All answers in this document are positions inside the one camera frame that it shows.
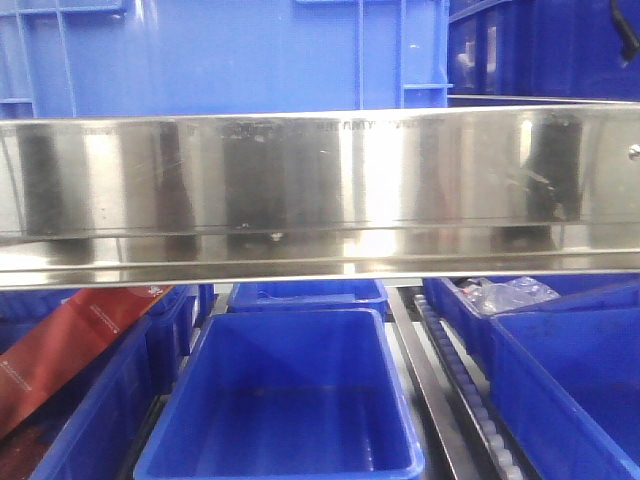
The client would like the blue bin rear right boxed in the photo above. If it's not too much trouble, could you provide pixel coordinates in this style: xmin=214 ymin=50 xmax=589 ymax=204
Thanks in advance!
xmin=423 ymin=273 xmax=639 ymax=377

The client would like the blue bin lower left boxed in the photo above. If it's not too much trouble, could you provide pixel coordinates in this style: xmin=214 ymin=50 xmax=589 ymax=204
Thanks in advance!
xmin=0 ymin=314 xmax=154 ymax=480

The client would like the blue bin lower right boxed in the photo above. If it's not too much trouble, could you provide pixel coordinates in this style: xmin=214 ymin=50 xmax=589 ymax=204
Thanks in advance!
xmin=489 ymin=307 xmax=639 ymax=479

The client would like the stainless steel front rail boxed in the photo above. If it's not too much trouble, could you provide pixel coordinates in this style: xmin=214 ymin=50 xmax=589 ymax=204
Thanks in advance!
xmin=1 ymin=102 xmax=639 ymax=290

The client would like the red cardboard box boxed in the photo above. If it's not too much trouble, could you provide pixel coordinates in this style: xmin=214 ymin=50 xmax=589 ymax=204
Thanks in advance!
xmin=1 ymin=285 xmax=172 ymax=437

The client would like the steel divider rail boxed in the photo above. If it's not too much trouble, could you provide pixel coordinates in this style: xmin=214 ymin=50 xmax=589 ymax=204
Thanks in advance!
xmin=387 ymin=286 xmax=478 ymax=479

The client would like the white roller track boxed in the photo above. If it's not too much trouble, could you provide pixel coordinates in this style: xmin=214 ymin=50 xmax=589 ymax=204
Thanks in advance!
xmin=413 ymin=294 xmax=529 ymax=480

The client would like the blue bin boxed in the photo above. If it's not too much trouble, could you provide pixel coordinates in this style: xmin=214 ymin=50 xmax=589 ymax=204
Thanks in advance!
xmin=423 ymin=273 xmax=639 ymax=377
xmin=489 ymin=307 xmax=639 ymax=479
xmin=1 ymin=286 xmax=198 ymax=394
xmin=134 ymin=309 xmax=426 ymax=479
xmin=227 ymin=279 xmax=388 ymax=318
xmin=0 ymin=314 xmax=154 ymax=480

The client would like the blue bin rear left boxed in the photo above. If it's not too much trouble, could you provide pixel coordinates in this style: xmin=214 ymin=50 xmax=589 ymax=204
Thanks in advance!
xmin=1 ymin=286 xmax=198 ymax=394

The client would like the large light blue crate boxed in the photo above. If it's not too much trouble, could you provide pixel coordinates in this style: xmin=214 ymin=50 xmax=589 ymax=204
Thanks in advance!
xmin=1 ymin=1 xmax=449 ymax=119

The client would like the blue bin lower centre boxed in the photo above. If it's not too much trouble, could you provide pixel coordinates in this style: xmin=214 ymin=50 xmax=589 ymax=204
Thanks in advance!
xmin=134 ymin=309 xmax=426 ymax=479

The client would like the dark blue crate upper right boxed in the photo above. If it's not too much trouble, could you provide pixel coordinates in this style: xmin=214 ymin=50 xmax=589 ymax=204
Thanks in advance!
xmin=448 ymin=1 xmax=639 ymax=101

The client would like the clear plastic bag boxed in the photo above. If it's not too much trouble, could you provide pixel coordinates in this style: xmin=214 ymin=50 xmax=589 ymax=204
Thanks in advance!
xmin=454 ymin=276 xmax=560 ymax=316

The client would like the black cable with connector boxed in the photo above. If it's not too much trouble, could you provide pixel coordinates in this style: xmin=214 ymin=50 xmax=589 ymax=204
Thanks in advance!
xmin=609 ymin=0 xmax=640 ymax=68

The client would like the steel rail screw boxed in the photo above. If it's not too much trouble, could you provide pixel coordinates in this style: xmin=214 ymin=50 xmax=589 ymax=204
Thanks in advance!
xmin=628 ymin=143 xmax=640 ymax=162

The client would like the blue bin rear centre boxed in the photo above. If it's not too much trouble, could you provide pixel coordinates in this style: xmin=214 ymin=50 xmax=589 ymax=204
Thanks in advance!
xmin=227 ymin=279 xmax=388 ymax=318

